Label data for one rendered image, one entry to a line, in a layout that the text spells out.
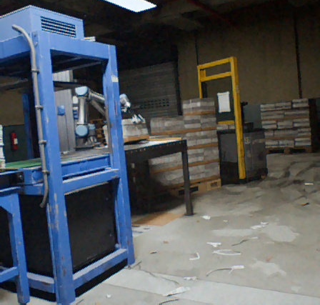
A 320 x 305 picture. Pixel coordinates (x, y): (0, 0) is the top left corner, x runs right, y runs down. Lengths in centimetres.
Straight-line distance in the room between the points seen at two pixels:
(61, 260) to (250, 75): 955
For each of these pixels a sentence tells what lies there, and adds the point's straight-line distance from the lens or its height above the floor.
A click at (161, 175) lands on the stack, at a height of 33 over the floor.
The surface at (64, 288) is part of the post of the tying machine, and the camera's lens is 223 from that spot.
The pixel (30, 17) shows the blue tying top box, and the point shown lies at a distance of 237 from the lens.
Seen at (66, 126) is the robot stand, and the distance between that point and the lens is 415.
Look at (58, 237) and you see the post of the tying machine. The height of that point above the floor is 40.
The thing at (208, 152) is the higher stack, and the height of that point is 53.
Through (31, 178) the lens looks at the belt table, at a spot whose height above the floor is 74.
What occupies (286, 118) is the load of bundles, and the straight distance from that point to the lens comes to 913.
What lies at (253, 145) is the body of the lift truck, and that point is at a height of 54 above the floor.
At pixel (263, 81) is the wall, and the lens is 1097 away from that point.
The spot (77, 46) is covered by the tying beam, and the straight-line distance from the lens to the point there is 232.
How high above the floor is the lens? 98
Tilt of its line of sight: 3 degrees down
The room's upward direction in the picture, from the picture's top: 5 degrees counter-clockwise
